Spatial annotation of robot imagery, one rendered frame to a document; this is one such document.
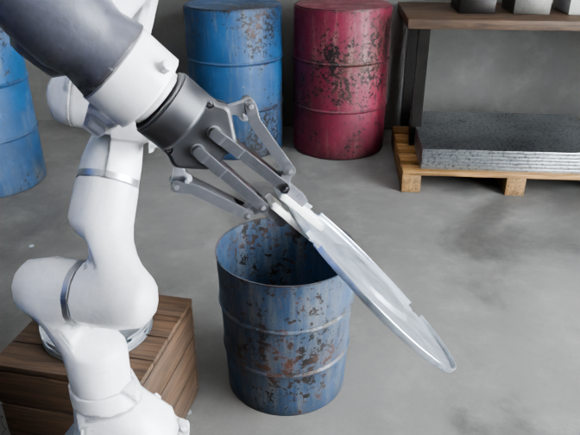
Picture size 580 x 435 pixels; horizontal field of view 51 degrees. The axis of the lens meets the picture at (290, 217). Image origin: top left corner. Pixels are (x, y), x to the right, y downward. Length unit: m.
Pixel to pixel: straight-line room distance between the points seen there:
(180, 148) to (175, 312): 1.17
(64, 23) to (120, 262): 0.55
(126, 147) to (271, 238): 1.01
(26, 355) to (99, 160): 0.78
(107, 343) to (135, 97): 0.64
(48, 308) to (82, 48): 0.60
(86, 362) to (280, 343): 0.74
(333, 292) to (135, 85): 1.20
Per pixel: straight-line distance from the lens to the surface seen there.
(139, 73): 0.58
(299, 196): 0.69
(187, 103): 0.60
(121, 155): 1.08
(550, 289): 2.69
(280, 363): 1.79
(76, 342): 1.13
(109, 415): 1.19
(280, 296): 1.64
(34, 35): 0.59
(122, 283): 1.03
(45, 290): 1.08
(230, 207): 0.67
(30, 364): 1.70
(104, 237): 1.05
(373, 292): 0.72
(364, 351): 2.18
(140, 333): 1.67
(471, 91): 4.37
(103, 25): 0.58
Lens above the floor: 1.37
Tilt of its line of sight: 27 degrees down
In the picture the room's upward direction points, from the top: straight up
